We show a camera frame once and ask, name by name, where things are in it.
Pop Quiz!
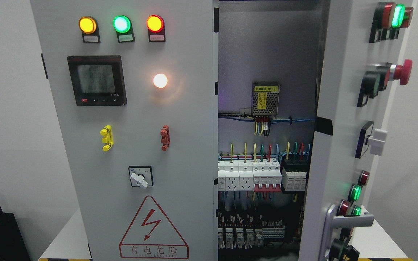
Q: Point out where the grey cabinet door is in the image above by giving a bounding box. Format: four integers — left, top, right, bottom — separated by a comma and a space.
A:
30, 0, 217, 261
299, 0, 416, 261

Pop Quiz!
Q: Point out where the red terminal clip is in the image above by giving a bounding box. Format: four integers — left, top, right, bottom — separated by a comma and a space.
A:
160, 125, 171, 151

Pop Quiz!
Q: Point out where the metal mesh power supply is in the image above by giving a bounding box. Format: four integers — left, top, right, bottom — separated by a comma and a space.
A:
251, 81, 280, 117

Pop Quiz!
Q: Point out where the white glowing indicator lamp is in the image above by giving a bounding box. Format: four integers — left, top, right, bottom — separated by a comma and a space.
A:
153, 73, 168, 88

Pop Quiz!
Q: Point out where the white socket breaker row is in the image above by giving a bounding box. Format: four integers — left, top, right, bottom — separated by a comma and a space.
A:
218, 159, 282, 192

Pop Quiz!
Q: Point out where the black white surge protector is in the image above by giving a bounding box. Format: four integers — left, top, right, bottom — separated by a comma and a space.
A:
281, 157, 309, 194

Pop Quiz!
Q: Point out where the yellow terminal clip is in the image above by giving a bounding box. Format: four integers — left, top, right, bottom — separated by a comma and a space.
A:
100, 125, 114, 152

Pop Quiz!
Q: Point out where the lower relay terminal row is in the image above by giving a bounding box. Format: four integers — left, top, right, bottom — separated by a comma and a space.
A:
216, 211, 286, 249

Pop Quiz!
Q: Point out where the red indicator lamp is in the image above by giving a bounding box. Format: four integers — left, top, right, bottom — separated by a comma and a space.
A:
147, 14, 164, 33

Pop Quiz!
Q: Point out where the red triangle warning sticker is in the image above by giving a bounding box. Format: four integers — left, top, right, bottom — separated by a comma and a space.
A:
119, 195, 189, 259

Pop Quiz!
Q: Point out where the black digital power meter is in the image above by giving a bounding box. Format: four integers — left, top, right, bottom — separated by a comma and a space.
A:
67, 55, 127, 106

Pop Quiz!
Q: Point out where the green indicator lamp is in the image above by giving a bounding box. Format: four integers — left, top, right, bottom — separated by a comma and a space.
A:
113, 15, 131, 33

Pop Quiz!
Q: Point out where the yellow indicator lamp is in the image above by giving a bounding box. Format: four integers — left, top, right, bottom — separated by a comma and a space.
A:
78, 16, 97, 34

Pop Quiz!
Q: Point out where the red emergency stop button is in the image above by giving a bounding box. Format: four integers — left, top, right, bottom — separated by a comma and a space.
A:
389, 59, 413, 86

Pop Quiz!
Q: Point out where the black box at left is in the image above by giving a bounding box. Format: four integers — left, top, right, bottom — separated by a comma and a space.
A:
0, 206, 30, 261

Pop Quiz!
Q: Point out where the white rotary selector switch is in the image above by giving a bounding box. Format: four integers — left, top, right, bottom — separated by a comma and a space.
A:
129, 166, 153, 189

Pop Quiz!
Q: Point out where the silver door handle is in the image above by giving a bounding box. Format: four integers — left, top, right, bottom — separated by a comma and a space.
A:
318, 204, 374, 261

